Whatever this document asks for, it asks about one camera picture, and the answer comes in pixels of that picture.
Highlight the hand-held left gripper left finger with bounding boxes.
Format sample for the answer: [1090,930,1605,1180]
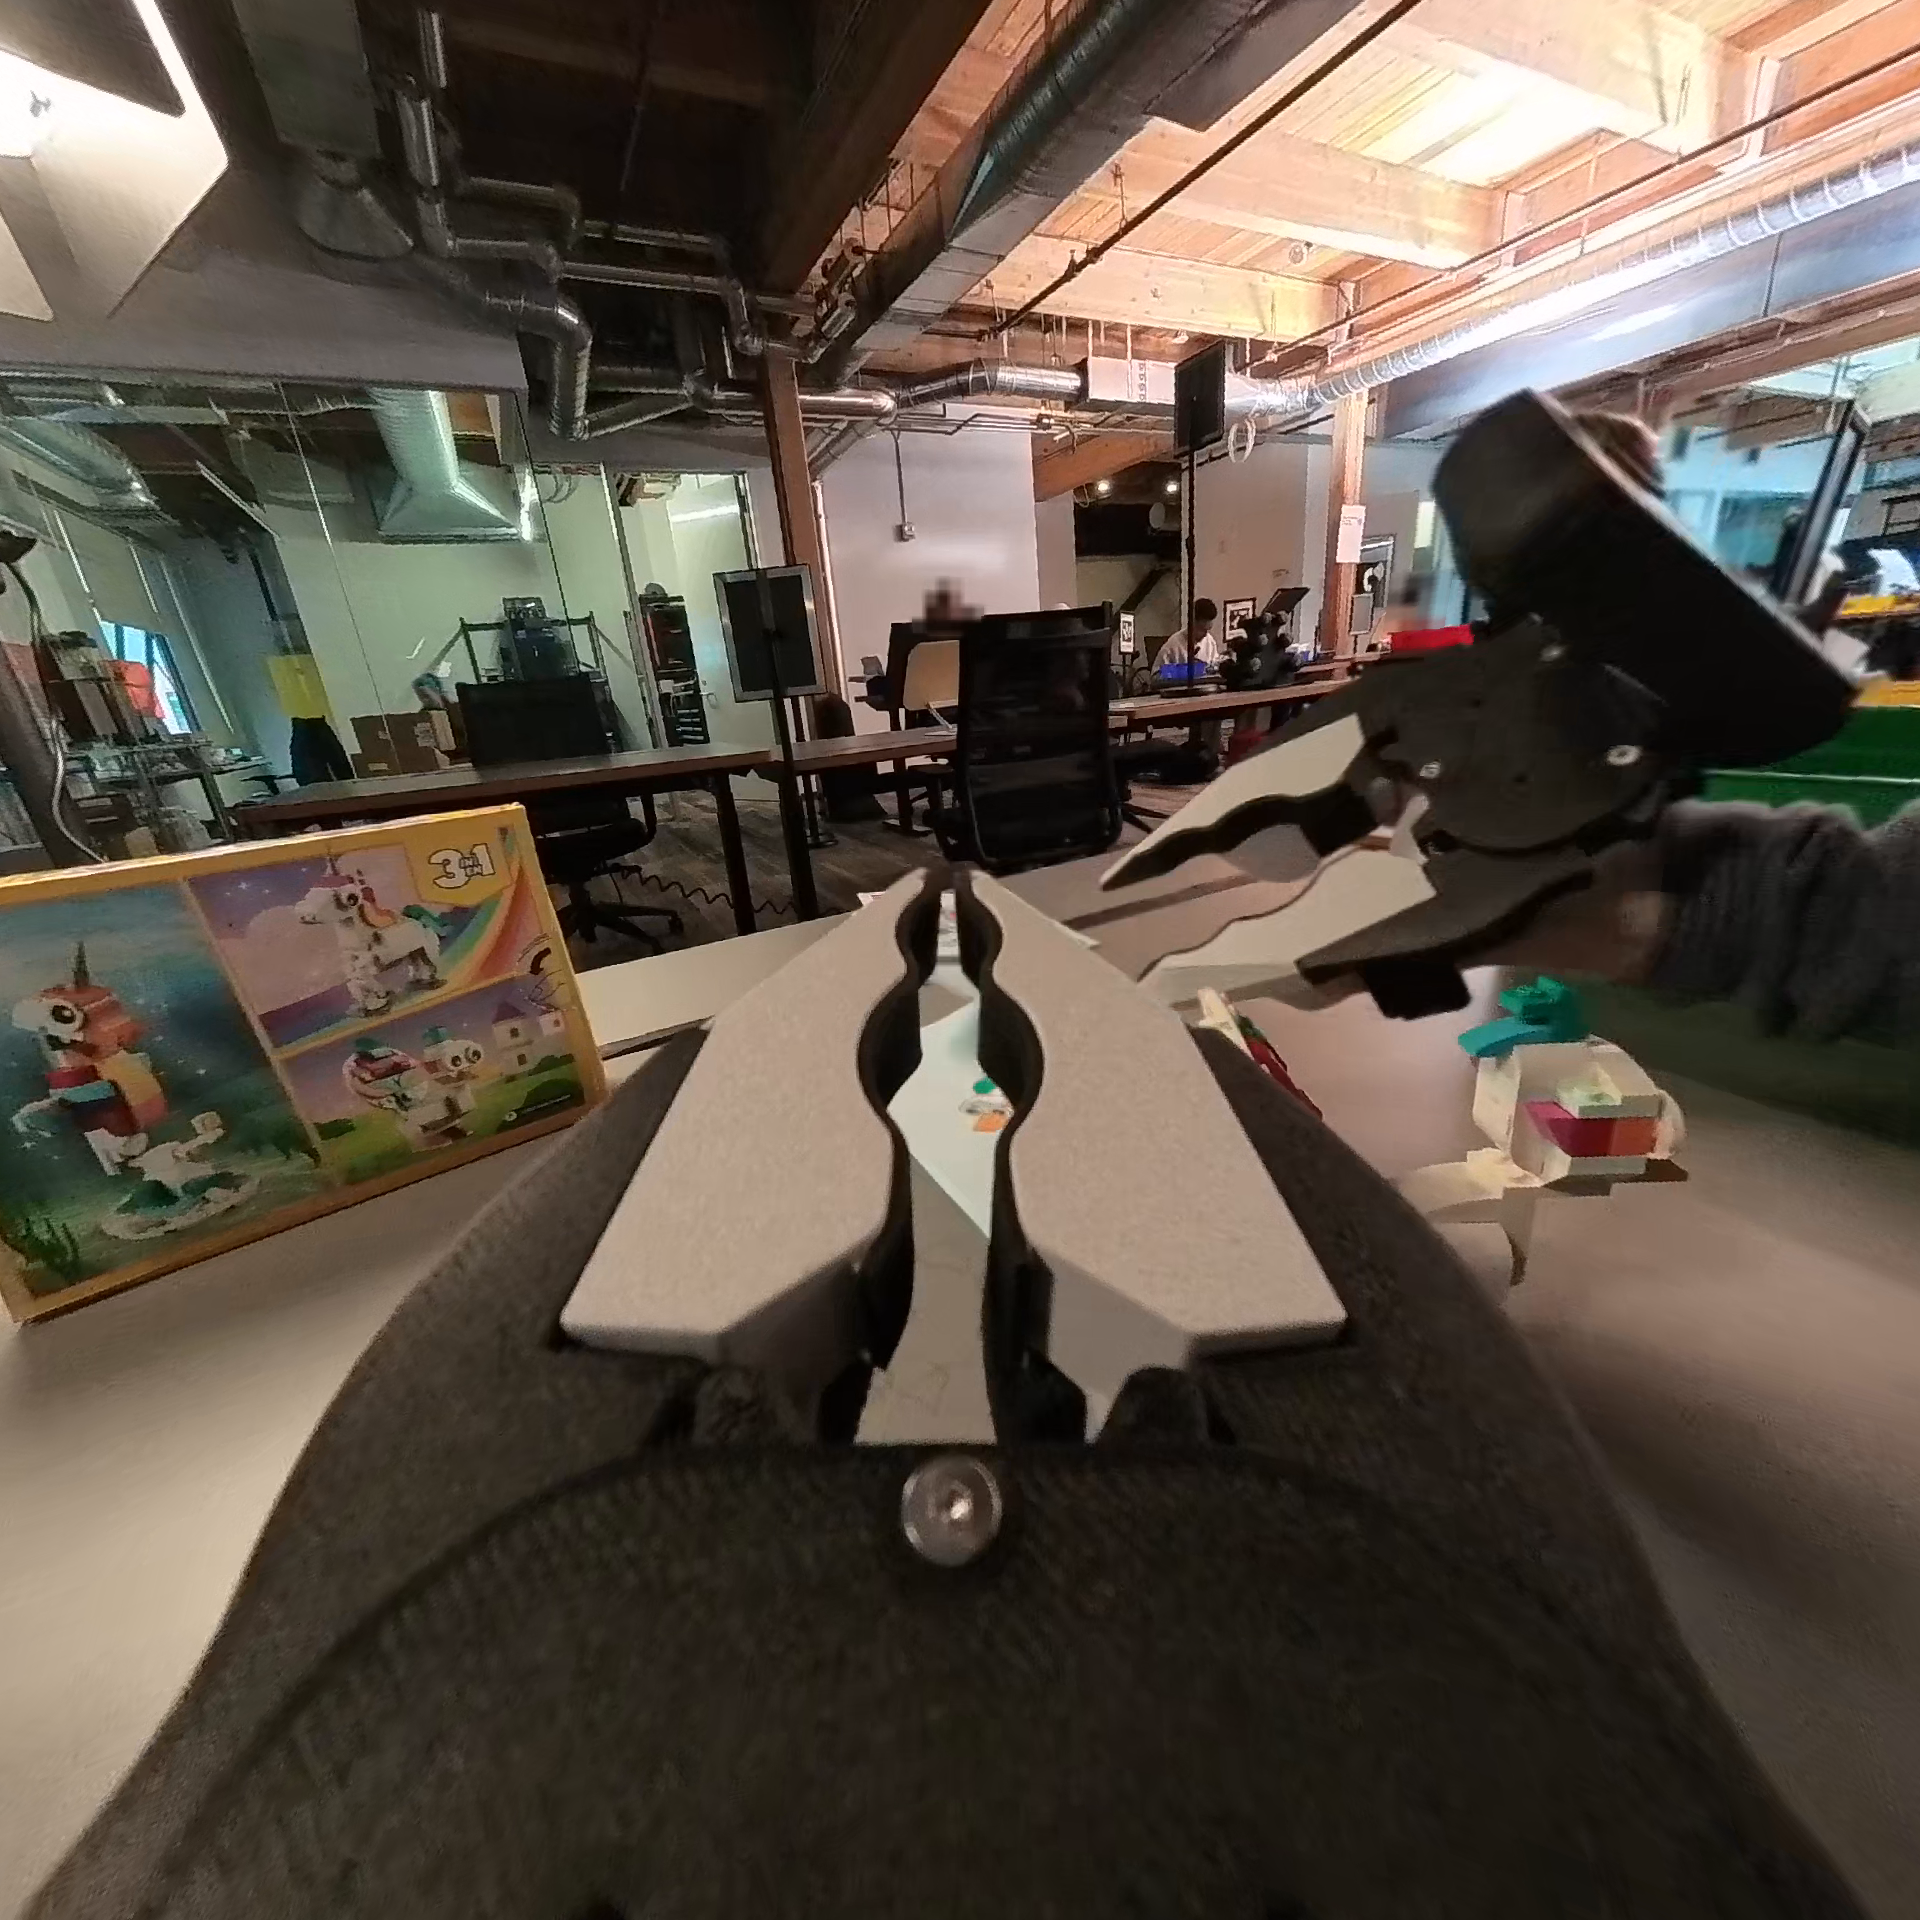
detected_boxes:
[554,864,946,1403]

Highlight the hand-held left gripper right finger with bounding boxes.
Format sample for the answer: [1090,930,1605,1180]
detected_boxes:
[959,864,1348,1424]

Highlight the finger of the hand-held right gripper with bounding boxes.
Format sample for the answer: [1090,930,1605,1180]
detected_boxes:
[1100,709,1422,896]
[1142,797,1441,992]

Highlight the white lego unicorn head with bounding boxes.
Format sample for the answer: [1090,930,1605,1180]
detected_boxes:
[1456,969,1691,1199]

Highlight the person's right forearm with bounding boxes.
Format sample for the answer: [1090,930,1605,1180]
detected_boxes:
[1632,797,1920,1049]

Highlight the yellow lego box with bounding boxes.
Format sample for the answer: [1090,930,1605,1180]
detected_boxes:
[0,806,609,1327]

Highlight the person's right hand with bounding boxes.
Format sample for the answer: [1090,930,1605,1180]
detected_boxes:
[1557,882,1672,992]

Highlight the black mesh office chair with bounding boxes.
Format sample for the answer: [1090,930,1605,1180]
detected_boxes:
[932,605,1133,873]

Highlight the green plastic bin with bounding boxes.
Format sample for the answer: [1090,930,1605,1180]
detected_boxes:
[1586,703,1920,1151]

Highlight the long wooden table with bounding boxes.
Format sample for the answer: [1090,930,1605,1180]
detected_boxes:
[239,733,960,925]

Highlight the monitor on floor stand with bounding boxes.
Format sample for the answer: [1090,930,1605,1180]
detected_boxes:
[712,556,826,905]

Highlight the metal storage shelf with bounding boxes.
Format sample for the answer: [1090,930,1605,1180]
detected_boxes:
[27,627,239,845]

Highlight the ceiling light panel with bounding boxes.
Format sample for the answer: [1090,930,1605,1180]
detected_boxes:
[0,0,193,161]

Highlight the wooden support post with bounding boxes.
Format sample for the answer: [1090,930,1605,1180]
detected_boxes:
[754,337,846,743]
[1320,388,1380,672]

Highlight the silver air duct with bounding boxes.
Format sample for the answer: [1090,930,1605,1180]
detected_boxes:
[793,357,1090,431]

